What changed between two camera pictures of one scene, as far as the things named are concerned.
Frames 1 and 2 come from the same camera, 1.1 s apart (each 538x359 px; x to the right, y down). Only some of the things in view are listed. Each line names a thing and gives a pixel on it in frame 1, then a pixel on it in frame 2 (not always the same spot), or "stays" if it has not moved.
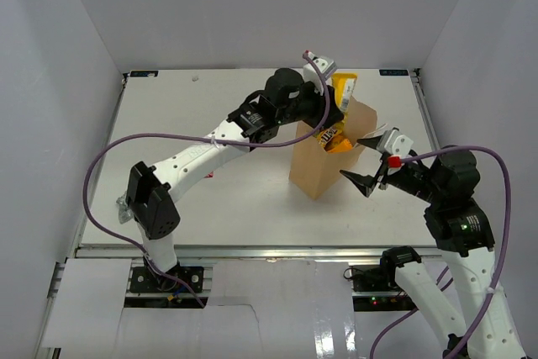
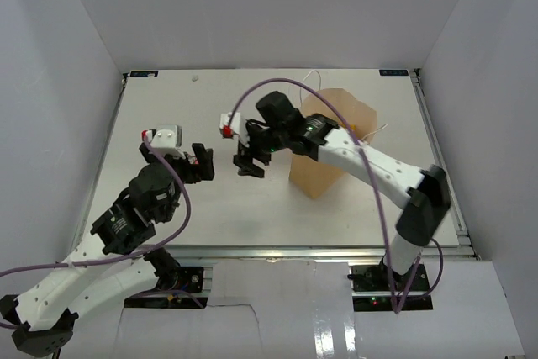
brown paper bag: (313, 171) stays
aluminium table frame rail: (121, 253) stays
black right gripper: (366, 183) → (245, 161)
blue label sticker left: (144, 73) stays
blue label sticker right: (394, 72) stays
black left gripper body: (311, 105) → (189, 173)
